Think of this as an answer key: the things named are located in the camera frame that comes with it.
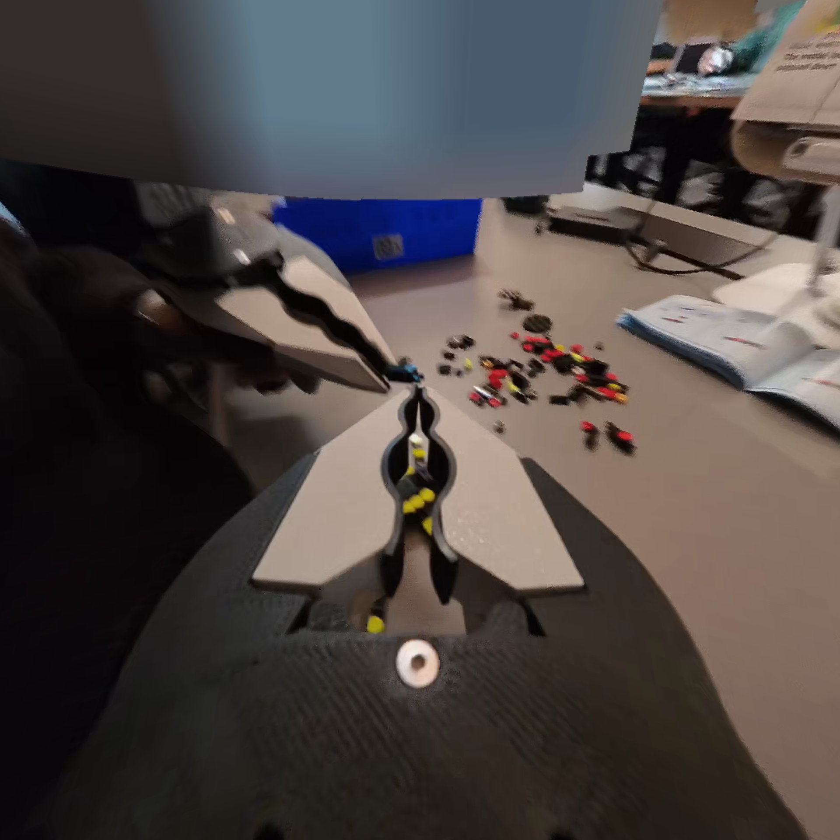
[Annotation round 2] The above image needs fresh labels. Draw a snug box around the person's left hand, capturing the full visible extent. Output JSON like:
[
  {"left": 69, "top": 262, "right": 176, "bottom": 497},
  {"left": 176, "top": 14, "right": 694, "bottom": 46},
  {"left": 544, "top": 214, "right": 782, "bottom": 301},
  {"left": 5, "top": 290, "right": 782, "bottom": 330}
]
[{"left": 128, "top": 289, "right": 309, "bottom": 403}]

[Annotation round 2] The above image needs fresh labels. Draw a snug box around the pile of loose lego pieces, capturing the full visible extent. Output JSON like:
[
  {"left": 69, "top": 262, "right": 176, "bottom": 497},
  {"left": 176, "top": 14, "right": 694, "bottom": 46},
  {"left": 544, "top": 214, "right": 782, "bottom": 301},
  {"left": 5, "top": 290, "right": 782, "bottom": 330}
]
[{"left": 436, "top": 289, "right": 634, "bottom": 454}]

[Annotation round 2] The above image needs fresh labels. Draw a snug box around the black power adapter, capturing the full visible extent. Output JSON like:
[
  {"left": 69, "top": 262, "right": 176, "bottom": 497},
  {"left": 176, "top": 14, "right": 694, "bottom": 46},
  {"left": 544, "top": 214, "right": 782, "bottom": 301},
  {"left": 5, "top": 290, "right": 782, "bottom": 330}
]
[{"left": 545, "top": 203, "right": 634, "bottom": 245}]

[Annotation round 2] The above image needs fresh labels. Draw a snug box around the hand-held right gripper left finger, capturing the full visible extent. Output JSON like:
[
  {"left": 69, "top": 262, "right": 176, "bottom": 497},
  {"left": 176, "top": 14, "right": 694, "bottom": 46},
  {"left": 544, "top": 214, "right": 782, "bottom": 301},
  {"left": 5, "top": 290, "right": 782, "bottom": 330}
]
[{"left": 251, "top": 387, "right": 419, "bottom": 596}]

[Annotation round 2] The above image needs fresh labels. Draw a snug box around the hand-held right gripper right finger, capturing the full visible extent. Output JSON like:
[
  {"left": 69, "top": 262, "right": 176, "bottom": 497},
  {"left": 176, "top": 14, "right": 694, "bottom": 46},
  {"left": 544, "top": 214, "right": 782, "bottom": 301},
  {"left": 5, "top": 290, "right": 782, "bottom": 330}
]
[{"left": 419, "top": 386, "right": 586, "bottom": 626}]

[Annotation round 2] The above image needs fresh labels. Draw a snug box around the black yellow lego spider model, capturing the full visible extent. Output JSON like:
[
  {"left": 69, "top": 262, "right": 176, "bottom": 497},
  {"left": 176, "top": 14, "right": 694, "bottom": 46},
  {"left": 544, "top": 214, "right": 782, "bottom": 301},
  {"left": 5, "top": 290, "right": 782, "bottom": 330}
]
[{"left": 366, "top": 430, "right": 439, "bottom": 634}]

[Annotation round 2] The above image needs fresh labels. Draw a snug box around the white stand base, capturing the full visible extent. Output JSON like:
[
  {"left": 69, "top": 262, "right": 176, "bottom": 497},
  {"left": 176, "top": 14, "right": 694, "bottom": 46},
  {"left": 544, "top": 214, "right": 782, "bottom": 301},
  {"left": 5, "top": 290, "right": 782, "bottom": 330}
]
[{"left": 712, "top": 262, "right": 840, "bottom": 349}]

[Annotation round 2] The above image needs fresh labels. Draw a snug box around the blue plastic bin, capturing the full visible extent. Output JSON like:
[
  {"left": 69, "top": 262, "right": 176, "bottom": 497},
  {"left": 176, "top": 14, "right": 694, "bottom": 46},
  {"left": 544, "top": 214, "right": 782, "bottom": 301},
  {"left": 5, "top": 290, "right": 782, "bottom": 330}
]
[{"left": 270, "top": 197, "right": 483, "bottom": 275}]

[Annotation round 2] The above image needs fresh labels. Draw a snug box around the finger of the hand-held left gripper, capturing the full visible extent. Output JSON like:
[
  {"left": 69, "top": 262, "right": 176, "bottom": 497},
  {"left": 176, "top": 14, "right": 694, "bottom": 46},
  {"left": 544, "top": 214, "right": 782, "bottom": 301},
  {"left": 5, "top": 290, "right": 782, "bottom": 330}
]
[
  {"left": 182, "top": 281, "right": 392, "bottom": 395},
  {"left": 277, "top": 255, "right": 396, "bottom": 370}
]

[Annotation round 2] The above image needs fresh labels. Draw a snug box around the lego instruction booklet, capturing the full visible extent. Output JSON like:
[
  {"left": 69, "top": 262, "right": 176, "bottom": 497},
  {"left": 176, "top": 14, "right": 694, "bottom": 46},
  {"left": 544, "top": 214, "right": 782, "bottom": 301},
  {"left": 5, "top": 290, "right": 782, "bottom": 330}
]
[{"left": 617, "top": 293, "right": 840, "bottom": 431}]

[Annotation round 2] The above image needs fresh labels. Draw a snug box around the black cable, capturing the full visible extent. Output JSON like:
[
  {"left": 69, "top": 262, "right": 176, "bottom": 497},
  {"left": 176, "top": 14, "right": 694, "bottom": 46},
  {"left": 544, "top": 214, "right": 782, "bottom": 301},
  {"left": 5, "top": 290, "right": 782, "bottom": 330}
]
[{"left": 623, "top": 233, "right": 782, "bottom": 278}]

